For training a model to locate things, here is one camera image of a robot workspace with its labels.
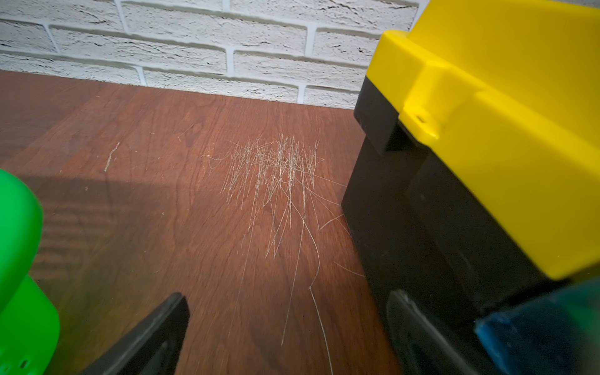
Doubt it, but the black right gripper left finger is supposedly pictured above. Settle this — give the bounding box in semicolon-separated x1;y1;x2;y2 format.
81;292;190;374

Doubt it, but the green plastic basket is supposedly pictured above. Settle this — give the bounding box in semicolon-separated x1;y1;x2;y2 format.
1;170;60;374

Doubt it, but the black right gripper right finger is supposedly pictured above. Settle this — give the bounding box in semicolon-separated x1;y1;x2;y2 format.
386;289;478;374

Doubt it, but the yellow black toolbox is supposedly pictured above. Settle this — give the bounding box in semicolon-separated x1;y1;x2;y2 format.
341;0;600;375

